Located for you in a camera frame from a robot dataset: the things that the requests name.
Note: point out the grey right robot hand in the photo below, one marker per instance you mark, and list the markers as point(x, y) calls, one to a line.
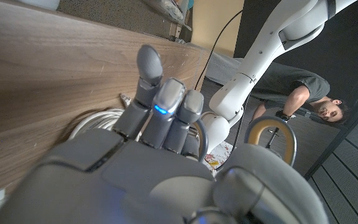
point(135, 180)

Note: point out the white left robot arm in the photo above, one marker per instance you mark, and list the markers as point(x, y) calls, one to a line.
point(259, 46)

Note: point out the person in grey clothes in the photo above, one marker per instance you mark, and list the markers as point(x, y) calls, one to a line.
point(291, 81)

